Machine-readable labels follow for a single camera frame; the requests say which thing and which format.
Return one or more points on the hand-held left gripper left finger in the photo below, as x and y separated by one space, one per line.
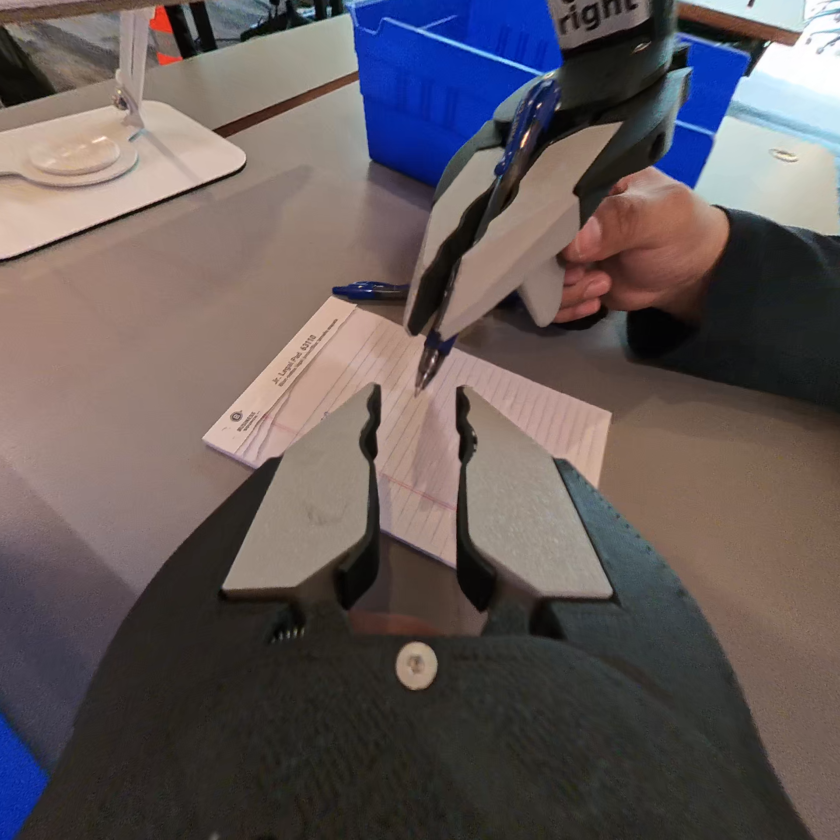
315 512

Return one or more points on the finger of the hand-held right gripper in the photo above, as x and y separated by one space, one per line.
525 223
453 203

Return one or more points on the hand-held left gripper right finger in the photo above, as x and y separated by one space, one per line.
525 518

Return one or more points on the white lined legal pad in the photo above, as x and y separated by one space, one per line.
308 387

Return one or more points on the blue retractable pen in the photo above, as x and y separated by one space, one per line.
436 351
361 289

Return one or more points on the person's right forearm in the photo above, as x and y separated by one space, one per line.
774 308

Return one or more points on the small round desk grommet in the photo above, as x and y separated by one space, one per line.
784 155

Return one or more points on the grey desk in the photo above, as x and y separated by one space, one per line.
164 315

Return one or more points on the white desk stand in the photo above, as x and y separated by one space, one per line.
170 157

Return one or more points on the person's right hand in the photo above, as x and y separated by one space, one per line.
649 243

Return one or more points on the blue plastic bin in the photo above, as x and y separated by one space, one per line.
426 98

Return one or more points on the orange traffic cone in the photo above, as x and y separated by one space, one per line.
164 36

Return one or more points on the blue plastic object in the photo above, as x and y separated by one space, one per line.
19 781

